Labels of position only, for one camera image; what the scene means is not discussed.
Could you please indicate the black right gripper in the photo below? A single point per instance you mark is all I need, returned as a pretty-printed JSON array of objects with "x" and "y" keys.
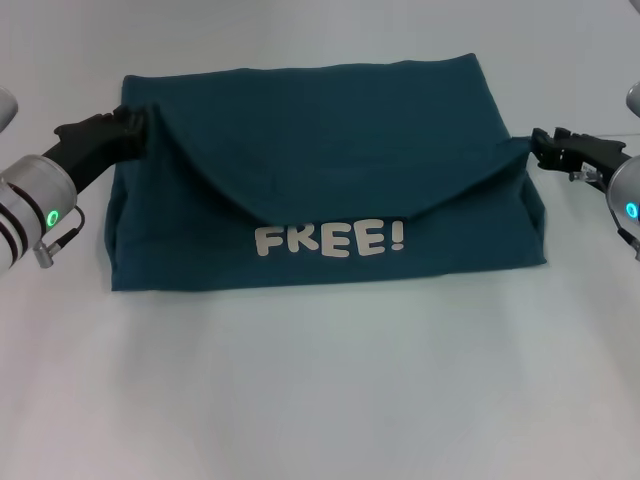
[{"x": 585, "y": 155}]

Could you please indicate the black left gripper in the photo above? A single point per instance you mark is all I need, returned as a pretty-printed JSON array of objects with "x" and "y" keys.
[{"x": 90, "y": 145}]

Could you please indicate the teal blue shirt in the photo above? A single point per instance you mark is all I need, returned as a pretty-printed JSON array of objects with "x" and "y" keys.
[{"x": 325, "y": 150}]

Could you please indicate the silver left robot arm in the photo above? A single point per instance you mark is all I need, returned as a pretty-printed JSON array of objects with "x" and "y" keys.
[{"x": 30, "y": 210}]

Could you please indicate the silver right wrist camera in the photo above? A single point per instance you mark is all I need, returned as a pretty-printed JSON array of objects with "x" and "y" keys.
[{"x": 635, "y": 100}]

